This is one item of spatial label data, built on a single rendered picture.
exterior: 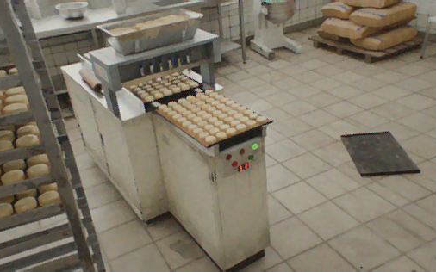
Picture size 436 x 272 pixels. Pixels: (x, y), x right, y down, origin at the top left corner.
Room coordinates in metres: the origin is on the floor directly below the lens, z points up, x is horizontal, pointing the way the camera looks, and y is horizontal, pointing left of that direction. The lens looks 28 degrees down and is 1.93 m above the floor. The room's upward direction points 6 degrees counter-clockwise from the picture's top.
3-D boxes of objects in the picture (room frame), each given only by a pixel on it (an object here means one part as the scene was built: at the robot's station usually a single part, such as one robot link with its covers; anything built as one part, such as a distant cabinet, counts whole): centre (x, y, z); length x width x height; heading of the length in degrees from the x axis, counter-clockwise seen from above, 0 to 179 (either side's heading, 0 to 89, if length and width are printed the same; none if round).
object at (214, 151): (2.70, 0.50, 0.87); 2.01 x 0.03 x 0.07; 29
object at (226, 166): (1.92, -0.10, 0.77); 0.24 x 0.04 x 0.14; 119
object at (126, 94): (2.99, 0.73, 0.88); 1.28 x 0.01 x 0.07; 29
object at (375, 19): (5.37, -2.11, 0.47); 0.72 x 0.42 x 0.17; 120
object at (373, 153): (3.02, -1.23, 0.01); 0.60 x 0.40 x 0.03; 177
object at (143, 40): (2.67, 0.32, 1.25); 0.56 x 0.29 x 0.14; 119
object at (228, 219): (2.23, 0.07, 0.45); 0.70 x 0.34 x 0.90; 29
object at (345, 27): (5.53, -1.81, 0.32); 0.72 x 0.42 x 0.17; 29
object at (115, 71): (2.67, 0.32, 1.01); 0.72 x 0.33 x 0.34; 119
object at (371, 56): (5.62, -2.00, 0.06); 1.20 x 0.80 x 0.11; 27
